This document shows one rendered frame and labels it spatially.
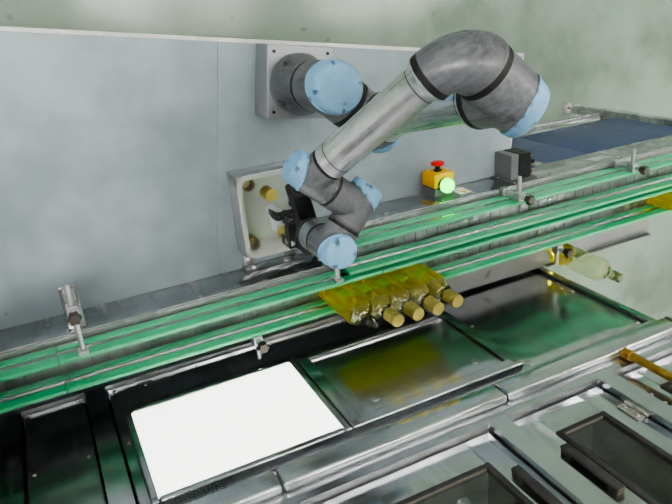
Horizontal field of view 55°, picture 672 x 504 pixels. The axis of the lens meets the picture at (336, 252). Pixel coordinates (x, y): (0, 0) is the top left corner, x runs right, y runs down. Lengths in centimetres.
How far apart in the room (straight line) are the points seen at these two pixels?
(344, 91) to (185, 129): 44
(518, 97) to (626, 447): 76
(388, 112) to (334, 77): 28
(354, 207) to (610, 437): 73
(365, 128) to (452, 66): 20
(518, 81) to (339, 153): 35
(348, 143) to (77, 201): 72
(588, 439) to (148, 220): 115
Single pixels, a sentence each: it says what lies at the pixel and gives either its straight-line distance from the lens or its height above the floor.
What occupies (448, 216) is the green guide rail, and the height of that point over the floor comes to 94.
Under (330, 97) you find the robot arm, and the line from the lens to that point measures 143.
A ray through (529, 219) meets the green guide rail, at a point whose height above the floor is 94.
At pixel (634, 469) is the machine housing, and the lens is 146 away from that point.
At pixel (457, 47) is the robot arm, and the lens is 113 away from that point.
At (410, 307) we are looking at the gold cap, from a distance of 159.
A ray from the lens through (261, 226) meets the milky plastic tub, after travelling 175.
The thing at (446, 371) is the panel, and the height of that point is 124.
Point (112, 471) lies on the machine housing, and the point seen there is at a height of 114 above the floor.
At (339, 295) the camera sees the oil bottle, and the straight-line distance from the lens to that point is 164.
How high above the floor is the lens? 234
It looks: 58 degrees down
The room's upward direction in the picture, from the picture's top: 125 degrees clockwise
